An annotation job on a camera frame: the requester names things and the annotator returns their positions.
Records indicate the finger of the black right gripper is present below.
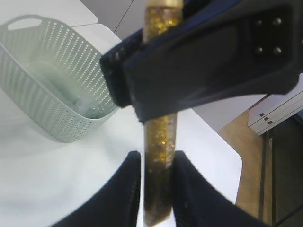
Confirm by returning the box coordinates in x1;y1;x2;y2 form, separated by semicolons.
123;0;303;122
99;29;147;108

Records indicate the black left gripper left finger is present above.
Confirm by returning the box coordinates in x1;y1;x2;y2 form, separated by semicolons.
53;151;141;227

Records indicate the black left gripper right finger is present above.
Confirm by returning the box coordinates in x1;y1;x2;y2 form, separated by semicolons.
172;151;267;227

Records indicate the clear plastic sheet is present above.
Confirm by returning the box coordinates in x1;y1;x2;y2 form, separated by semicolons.
67;97;104;119

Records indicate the gold glitter marker pen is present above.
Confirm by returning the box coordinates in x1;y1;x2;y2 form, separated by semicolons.
143;0;184;227

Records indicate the green woven plastic basket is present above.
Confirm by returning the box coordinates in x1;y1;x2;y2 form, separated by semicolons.
0;14;118;143

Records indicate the white drawer cabinet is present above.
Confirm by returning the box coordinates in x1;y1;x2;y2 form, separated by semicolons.
248;89;303;135

